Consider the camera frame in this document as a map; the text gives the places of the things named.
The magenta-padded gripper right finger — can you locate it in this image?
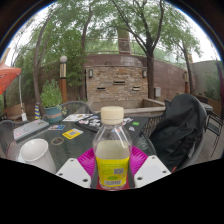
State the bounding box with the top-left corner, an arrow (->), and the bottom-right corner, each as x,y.
129,145 -> 172,190

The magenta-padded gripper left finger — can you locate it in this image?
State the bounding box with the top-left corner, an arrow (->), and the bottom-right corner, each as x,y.
55,147 -> 98,190

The clear bottle with yellow label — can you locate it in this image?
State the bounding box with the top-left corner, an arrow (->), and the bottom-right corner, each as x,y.
92,105 -> 134,191

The yellow card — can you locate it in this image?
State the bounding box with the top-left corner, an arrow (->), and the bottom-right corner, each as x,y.
61,128 -> 85,140

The white mug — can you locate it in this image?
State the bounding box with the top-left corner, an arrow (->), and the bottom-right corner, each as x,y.
18,138 -> 58,175

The grey wicker chair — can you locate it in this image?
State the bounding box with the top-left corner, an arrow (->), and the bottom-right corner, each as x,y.
141,93 -> 210,173
41,100 -> 96,116
0,119 -> 22,162

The small blue card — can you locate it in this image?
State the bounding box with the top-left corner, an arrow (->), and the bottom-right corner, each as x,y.
48,124 -> 67,132

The black bag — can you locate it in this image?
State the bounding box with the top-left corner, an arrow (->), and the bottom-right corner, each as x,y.
148,93 -> 208,173

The black laptop with stickers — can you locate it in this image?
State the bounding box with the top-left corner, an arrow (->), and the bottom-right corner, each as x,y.
74,113 -> 150,134

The white printed booklet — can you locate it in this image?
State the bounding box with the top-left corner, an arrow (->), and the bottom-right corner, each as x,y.
62,113 -> 94,122

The grey laptop with stickers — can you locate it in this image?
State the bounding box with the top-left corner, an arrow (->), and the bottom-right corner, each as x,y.
12,118 -> 51,142

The yellow and blue striped cone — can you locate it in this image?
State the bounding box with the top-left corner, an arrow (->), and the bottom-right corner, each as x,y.
33,102 -> 43,121

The dark metal chair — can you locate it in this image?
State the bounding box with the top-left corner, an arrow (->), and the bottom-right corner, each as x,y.
204,111 -> 224,158

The green plant in teal pot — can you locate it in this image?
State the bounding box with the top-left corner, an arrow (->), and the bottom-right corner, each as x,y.
39,79 -> 68,125

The orange patio umbrella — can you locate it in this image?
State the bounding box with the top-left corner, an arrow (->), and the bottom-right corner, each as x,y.
0,61 -> 28,122

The grey wall box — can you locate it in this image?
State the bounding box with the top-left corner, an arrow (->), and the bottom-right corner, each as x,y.
154,86 -> 162,99

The wooden lamp post, white globe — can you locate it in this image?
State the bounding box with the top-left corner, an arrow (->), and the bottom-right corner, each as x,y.
58,55 -> 70,104

